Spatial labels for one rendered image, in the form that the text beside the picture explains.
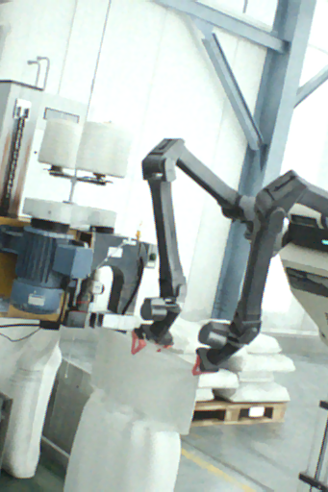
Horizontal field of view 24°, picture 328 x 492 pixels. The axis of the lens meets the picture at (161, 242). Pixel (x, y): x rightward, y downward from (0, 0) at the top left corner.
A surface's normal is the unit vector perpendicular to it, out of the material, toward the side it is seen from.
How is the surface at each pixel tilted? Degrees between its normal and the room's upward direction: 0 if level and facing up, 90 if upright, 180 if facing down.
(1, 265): 90
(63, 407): 90
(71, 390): 90
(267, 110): 90
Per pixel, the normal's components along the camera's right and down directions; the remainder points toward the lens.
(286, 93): 0.61, 0.17
